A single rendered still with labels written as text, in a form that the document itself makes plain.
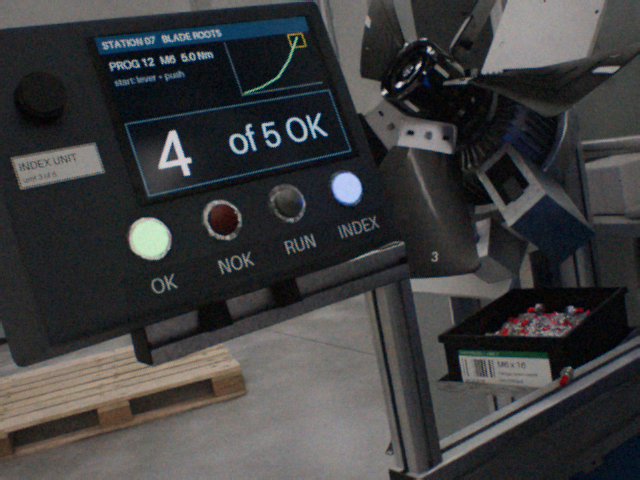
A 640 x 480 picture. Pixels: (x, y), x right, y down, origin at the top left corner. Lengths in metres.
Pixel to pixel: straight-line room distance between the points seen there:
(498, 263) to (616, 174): 0.53
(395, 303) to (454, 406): 2.00
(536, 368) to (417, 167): 0.41
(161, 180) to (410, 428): 0.32
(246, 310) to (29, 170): 0.20
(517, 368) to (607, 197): 0.86
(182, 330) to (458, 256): 0.65
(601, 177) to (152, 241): 1.40
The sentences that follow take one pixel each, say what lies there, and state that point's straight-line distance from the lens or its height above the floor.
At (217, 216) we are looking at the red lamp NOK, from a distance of 0.50.
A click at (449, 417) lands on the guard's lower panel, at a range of 2.70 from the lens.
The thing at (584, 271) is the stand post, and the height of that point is 0.79.
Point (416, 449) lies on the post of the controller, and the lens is 0.71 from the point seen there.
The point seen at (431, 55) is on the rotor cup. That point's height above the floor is 1.24.
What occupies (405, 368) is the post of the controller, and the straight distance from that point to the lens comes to 0.68.
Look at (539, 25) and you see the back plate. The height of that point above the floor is 1.27.
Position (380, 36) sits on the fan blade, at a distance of 1.56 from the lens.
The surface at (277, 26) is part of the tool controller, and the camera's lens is 0.59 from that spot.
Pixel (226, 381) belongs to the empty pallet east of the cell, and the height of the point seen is 0.09.
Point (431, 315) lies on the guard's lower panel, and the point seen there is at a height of 0.51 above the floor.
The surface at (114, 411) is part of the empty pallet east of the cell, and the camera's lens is 3.79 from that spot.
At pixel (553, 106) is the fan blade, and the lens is 1.07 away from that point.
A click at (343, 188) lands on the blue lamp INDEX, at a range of 0.55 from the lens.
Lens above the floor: 1.16
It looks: 8 degrees down
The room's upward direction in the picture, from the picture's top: 11 degrees counter-clockwise
